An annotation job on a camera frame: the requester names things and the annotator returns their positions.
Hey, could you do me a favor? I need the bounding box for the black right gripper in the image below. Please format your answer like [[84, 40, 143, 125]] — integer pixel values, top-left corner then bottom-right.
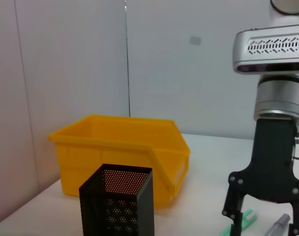
[[222, 118, 299, 236]]

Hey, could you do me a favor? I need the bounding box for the grey marker pen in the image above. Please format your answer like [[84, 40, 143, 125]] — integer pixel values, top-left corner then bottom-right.
[[265, 213, 292, 236]]

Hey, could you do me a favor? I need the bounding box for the mint green pen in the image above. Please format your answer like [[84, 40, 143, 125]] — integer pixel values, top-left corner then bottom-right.
[[219, 208, 258, 236]]

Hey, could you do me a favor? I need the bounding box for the black mesh pen holder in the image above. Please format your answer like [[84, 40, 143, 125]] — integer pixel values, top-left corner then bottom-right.
[[78, 163, 155, 236]]

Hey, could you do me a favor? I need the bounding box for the yellow plastic bin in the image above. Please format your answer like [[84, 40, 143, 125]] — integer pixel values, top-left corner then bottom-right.
[[48, 114, 191, 209]]

